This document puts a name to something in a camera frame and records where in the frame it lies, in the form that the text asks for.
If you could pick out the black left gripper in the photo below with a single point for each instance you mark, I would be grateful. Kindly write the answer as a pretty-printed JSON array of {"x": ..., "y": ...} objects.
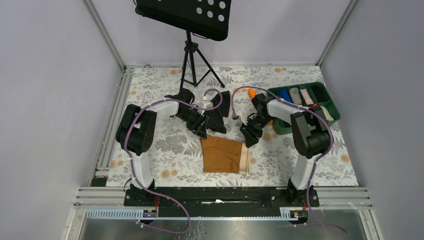
[{"x": 198, "y": 127}]

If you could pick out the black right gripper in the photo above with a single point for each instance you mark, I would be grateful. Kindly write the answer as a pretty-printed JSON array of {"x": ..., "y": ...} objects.
[{"x": 250, "y": 135}]

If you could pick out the brown boxer underwear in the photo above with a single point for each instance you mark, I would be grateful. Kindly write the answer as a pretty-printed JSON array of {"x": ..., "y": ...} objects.
[{"x": 222, "y": 155}]

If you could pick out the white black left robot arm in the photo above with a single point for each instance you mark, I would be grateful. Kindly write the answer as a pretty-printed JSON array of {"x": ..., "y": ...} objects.
[{"x": 136, "y": 131}]

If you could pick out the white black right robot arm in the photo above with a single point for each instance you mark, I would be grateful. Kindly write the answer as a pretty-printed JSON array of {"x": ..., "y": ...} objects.
[{"x": 311, "y": 134}]

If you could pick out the black striped underwear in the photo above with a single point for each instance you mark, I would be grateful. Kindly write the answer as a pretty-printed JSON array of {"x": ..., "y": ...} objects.
[{"x": 215, "y": 121}]

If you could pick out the blue rolled underwear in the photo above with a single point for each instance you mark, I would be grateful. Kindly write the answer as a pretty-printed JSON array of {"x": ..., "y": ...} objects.
[{"x": 284, "y": 94}]

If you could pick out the light grey rolled underwear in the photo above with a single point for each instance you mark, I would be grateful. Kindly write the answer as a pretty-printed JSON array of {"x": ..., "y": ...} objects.
[{"x": 295, "y": 96}]

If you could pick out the pink rolled underwear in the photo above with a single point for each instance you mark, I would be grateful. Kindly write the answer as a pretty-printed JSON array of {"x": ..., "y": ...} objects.
[{"x": 307, "y": 98}]

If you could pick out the red rolled underwear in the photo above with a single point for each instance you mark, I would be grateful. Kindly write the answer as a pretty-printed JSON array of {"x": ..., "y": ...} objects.
[{"x": 313, "y": 106}]

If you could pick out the cream rolled underwear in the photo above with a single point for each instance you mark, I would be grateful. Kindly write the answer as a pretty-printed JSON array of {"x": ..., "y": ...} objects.
[{"x": 327, "y": 114}]

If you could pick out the floral patterned table mat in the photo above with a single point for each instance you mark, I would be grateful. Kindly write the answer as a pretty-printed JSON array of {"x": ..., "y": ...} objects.
[{"x": 176, "y": 154}]

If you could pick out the orange rolled cloth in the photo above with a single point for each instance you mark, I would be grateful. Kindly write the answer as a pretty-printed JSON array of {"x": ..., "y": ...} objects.
[{"x": 251, "y": 92}]

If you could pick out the green divided organizer tray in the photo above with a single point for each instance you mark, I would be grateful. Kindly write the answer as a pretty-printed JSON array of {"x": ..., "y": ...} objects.
[{"x": 319, "y": 94}]

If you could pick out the black music stand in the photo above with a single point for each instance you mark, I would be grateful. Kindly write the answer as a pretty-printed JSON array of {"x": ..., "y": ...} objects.
[{"x": 206, "y": 19}]

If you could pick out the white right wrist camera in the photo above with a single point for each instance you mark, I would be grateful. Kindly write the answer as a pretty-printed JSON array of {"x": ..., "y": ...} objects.
[{"x": 243, "y": 116}]

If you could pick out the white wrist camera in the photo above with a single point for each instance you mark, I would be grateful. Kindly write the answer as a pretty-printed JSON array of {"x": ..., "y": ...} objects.
[
  {"x": 205, "y": 104},
  {"x": 243, "y": 116}
]

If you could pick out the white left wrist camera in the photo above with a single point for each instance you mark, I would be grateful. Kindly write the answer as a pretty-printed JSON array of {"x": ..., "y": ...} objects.
[{"x": 205, "y": 104}]

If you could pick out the black mounting base rail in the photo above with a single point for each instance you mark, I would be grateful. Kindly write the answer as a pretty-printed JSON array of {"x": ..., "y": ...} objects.
[{"x": 215, "y": 202}]

